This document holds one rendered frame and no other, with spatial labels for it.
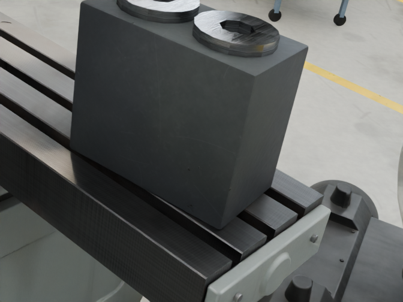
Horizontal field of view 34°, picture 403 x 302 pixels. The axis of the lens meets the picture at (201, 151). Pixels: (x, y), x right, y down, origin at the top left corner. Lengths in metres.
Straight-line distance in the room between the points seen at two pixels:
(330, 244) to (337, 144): 1.66
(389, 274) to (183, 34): 0.88
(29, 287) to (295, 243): 0.61
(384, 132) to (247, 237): 2.59
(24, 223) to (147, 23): 0.53
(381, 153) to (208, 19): 2.44
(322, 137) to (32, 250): 2.07
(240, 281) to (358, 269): 0.75
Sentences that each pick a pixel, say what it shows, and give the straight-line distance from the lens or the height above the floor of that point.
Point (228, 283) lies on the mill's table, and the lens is 0.68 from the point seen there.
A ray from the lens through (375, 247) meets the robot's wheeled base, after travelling 1.50.
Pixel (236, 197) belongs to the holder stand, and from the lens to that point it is 0.72.
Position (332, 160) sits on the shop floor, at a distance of 2.91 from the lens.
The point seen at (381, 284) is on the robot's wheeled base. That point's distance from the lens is 1.41.
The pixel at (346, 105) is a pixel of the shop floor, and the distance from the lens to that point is 3.44.
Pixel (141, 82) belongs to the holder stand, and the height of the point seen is 1.11.
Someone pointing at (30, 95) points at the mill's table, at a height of 0.99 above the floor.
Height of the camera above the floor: 1.43
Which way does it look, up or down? 31 degrees down
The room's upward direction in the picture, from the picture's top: 11 degrees clockwise
